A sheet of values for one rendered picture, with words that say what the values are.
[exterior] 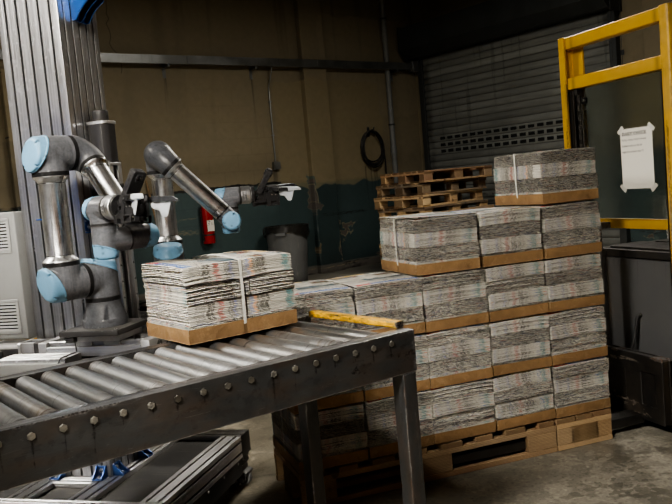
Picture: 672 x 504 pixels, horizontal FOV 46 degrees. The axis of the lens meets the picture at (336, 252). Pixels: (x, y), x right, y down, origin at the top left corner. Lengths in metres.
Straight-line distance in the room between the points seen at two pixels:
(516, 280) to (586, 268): 0.35
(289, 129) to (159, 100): 1.93
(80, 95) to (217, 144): 7.34
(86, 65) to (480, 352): 1.90
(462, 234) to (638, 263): 1.13
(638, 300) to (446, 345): 1.21
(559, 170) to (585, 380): 0.92
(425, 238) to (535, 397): 0.86
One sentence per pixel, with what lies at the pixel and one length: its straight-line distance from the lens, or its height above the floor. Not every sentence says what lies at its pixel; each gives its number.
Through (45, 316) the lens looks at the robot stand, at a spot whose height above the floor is 0.84.
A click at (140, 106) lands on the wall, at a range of 9.93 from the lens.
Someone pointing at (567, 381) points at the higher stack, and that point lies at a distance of 3.58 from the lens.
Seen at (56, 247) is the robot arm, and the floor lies 1.10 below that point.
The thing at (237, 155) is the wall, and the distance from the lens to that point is 10.47.
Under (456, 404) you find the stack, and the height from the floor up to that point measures 0.29.
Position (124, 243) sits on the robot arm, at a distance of 2.49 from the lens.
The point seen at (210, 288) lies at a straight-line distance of 2.30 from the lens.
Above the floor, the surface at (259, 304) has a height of 0.88.
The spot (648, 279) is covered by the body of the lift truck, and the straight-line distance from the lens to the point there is 4.02.
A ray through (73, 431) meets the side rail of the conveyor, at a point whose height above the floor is 0.76.
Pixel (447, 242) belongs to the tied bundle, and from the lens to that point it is 3.19.
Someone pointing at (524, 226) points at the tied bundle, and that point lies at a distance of 3.37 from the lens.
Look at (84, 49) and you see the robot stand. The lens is 3.14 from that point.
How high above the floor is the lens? 1.23
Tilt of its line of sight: 5 degrees down
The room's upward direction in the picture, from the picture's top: 5 degrees counter-clockwise
